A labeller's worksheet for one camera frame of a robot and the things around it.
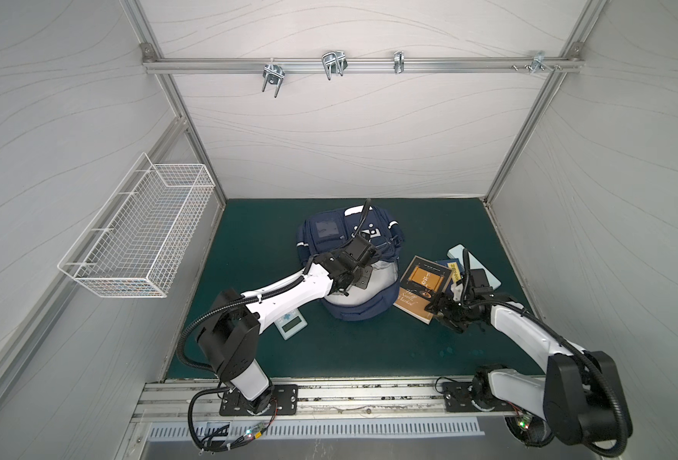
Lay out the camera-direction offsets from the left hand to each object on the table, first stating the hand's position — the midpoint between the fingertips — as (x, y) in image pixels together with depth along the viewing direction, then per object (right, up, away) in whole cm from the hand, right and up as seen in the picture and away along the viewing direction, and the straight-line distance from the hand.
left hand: (358, 271), depth 84 cm
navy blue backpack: (-11, +12, +21) cm, 26 cm away
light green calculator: (-20, -16, +2) cm, 26 cm away
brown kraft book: (+18, -11, +5) cm, 22 cm away
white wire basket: (-55, +9, -15) cm, 58 cm away
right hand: (+24, -13, +3) cm, 27 cm away
